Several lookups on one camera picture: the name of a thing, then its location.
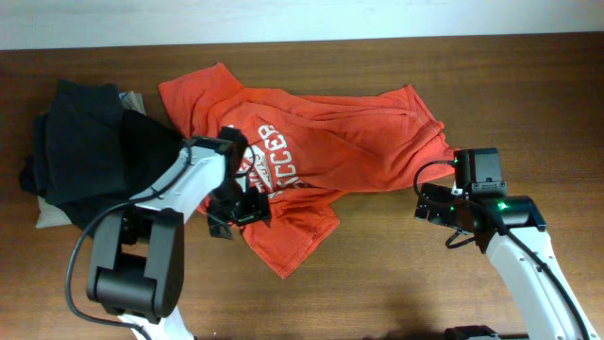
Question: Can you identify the beige folded garment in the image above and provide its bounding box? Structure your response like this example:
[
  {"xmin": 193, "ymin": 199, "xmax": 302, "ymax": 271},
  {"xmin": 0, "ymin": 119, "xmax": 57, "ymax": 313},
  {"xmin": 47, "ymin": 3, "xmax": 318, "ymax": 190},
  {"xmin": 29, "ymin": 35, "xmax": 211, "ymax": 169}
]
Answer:
[{"xmin": 36, "ymin": 91, "xmax": 146, "ymax": 229}]

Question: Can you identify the black folded shirt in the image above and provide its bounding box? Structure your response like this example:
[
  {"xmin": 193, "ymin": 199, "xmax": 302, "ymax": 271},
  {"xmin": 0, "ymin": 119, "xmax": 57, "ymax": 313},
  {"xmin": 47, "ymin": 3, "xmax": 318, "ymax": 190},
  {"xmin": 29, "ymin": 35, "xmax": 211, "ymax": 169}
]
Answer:
[{"xmin": 19, "ymin": 110, "xmax": 182, "ymax": 229}]

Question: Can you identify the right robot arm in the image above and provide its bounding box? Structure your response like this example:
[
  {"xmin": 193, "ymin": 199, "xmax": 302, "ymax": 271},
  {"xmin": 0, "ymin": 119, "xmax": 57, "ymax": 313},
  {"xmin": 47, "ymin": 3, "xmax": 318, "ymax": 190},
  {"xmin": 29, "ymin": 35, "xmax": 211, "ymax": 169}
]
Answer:
[{"xmin": 413, "ymin": 148, "xmax": 598, "ymax": 339}]

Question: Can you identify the red printed t-shirt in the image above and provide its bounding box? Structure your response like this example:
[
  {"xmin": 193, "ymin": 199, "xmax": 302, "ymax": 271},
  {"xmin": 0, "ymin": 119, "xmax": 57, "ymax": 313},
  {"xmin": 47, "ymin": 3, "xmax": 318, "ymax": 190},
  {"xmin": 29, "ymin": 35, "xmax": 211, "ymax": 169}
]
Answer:
[{"xmin": 159, "ymin": 64, "xmax": 454, "ymax": 278}]

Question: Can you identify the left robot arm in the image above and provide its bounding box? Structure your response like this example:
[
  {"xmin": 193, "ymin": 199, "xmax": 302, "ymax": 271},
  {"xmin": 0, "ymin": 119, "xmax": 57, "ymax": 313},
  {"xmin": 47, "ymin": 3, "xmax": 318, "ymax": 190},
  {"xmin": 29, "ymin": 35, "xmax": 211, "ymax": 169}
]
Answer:
[{"xmin": 83, "ymin": 127, "xmax": 271, "ymax": 339}]

